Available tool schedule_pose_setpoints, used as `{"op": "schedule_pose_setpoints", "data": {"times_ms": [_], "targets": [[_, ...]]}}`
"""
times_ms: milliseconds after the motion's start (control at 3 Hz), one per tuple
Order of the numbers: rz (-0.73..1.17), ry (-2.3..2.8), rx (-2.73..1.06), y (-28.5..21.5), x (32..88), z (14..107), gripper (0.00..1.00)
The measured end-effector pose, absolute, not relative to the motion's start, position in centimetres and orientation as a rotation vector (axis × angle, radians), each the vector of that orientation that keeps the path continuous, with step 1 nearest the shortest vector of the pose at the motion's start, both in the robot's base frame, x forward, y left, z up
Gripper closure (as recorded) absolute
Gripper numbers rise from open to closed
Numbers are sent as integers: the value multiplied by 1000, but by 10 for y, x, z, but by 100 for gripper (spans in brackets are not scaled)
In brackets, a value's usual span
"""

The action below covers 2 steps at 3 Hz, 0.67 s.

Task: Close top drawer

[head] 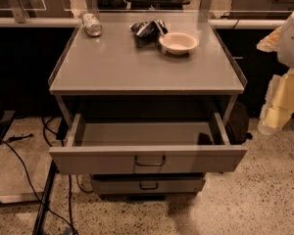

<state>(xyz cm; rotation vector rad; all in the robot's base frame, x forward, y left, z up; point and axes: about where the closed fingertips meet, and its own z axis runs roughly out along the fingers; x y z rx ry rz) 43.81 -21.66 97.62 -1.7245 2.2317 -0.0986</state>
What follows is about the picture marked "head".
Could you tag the foam gripper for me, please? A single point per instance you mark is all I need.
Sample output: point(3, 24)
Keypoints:
point(292, 40)

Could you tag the grey top drawer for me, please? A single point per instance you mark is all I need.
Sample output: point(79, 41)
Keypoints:
point(147, 148)

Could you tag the grey drawer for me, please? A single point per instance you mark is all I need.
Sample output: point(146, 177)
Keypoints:
point(147, 148)
point(143, 184)

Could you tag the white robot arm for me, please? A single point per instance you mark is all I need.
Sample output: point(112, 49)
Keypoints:
point(281, 41)

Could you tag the grey lower drawer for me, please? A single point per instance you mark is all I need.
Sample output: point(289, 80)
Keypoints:
point(143, 184)

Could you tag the black backpack behind cabinet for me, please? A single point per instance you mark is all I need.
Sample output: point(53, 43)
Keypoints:
point(237, 125)

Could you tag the white bowl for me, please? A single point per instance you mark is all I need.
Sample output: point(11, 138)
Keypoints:
point(179, 42)

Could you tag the crumpled blue chip bag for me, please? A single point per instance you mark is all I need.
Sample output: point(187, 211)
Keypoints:
point(146, 29)

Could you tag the grey metal cabinet table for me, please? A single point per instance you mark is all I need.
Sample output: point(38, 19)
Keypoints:
point(111, 64)

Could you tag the silver soda can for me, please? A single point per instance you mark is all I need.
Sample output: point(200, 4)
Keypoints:
point(91, 25)

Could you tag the black table leg frame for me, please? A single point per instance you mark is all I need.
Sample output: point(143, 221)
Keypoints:
point(43, 208)

